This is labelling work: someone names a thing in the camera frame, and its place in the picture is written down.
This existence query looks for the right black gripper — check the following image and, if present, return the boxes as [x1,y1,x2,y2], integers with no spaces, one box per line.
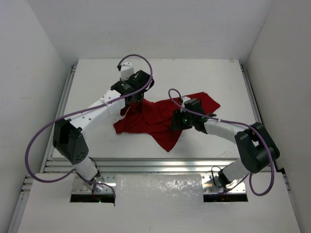
[171,109,196,131]

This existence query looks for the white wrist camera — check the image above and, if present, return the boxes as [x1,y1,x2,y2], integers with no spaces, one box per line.
[117,62,135,81]
[178,96,191,105]

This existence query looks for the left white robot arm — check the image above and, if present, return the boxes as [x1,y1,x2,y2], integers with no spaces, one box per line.
[52,70,154,183]

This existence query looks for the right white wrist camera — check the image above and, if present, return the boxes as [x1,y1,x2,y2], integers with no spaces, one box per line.
[178,96,191,105]

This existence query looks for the red t-shirt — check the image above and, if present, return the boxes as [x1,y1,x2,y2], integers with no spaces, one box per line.
[113,91,221,153]

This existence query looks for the right black base cable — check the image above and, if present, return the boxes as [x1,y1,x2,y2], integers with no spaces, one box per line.
[209,165,222,189]

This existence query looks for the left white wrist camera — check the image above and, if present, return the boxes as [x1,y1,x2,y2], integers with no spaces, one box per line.
[117,62,135,81]

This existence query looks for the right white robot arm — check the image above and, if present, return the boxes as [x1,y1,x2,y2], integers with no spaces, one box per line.
[171,96,280,188]

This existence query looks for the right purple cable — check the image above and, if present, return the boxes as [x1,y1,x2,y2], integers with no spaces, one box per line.
[168,88,276,196]

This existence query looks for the purple cable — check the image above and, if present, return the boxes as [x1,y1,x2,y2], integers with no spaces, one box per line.
[25,53,154,195]
[168,88,276,196]

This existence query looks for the aluminium rail frame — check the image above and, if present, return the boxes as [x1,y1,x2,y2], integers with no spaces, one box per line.
[8,59,300,233]

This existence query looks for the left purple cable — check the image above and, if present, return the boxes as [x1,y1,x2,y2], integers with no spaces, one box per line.
[25,53,154,195]

